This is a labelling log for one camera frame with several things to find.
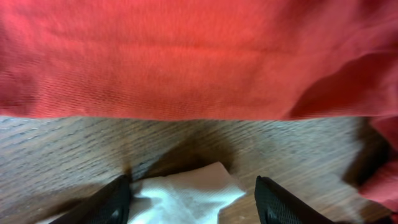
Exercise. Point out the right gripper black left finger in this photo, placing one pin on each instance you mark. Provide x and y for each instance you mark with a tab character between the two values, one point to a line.
110	205

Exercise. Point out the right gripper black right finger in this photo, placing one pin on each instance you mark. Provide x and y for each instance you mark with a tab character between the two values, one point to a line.
276	205

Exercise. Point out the white t-shirt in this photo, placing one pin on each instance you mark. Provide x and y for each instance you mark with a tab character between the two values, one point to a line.
195	196

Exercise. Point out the red t-shirt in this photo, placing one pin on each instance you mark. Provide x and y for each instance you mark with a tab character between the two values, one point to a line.
203	59

